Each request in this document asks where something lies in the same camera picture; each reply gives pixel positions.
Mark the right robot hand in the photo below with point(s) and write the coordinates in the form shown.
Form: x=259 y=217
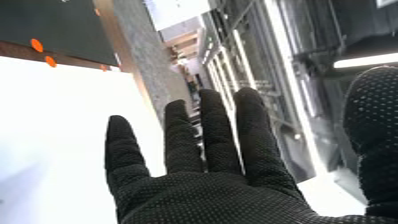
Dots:
x=223 y=196

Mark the white sheet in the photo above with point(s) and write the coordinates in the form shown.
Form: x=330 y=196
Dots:
x=53 y=140

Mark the dark mat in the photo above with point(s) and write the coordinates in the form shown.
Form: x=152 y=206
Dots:
x=53 y=23

